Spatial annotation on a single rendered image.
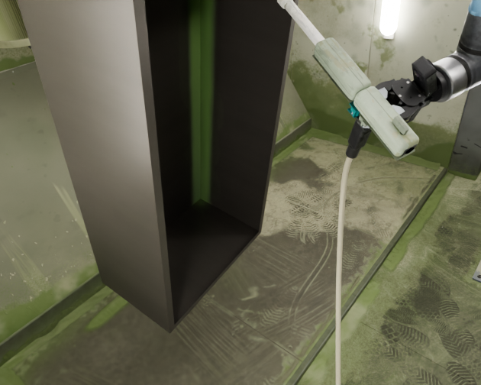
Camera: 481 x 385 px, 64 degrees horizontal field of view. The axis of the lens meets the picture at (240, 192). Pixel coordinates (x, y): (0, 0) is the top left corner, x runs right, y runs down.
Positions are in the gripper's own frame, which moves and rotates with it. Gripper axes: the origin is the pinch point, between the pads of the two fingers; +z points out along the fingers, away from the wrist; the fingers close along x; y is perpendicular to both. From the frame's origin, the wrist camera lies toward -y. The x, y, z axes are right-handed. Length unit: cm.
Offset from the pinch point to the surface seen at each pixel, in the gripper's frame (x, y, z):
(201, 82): 62, 48, 13
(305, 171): 61, 185, -55
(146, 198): 13, 17, 48
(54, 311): 34, 128, 117
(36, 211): 79, 110, 104
